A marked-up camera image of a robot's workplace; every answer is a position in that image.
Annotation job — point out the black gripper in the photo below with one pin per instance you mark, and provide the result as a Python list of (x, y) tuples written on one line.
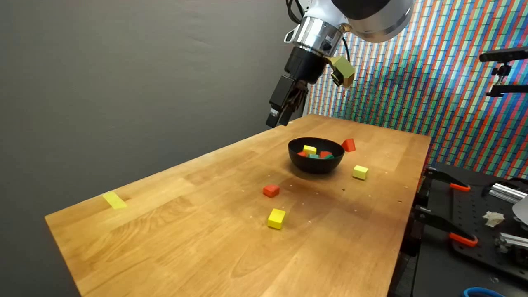
[(302, 67)]

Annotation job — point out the yellow cube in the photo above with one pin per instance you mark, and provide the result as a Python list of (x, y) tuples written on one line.
[(309, 148), (360, 171), (276, 218)]

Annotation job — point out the small red cube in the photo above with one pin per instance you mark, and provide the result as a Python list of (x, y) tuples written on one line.
[(271, 189)]

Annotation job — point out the orange red trapezoid block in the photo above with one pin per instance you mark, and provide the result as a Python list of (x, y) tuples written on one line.
[(325, 153)]

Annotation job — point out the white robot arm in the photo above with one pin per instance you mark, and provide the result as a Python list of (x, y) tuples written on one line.
[(314, 39)]

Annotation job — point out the black bowl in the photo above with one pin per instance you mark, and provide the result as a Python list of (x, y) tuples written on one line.
[(318, 166)]

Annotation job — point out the orange wedge block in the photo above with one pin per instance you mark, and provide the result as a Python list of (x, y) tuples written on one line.
[(348, 145)]

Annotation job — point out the yellow cube front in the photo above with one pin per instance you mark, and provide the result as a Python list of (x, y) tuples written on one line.
[(276, 218)]

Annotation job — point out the right orange black clamp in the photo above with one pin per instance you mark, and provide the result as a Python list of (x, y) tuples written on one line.
[(452, 181)]

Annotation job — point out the orange black clamp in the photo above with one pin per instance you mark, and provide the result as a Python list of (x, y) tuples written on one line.
[(452, 181), (454, 232)]

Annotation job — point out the yellow tape strip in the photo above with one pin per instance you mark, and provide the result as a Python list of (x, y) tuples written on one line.
[(114, 199)]

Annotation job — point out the left orange black clamp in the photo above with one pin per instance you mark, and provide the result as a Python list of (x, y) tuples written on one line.
[(454, 232)]

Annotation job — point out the black pegboard plate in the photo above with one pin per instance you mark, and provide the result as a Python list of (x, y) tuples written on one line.
[(502, 247)]

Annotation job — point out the crumpled white paper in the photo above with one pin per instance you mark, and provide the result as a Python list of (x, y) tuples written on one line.
[(492, 219)]

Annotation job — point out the wrist camera with yellow mount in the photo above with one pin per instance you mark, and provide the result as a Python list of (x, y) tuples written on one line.
[(342, 71)]

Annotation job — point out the black camera stand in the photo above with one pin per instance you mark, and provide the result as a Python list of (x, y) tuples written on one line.
[(502, 69)]

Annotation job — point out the silver metal bracket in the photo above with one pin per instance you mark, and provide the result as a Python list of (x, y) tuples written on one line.
[(510, 194)]

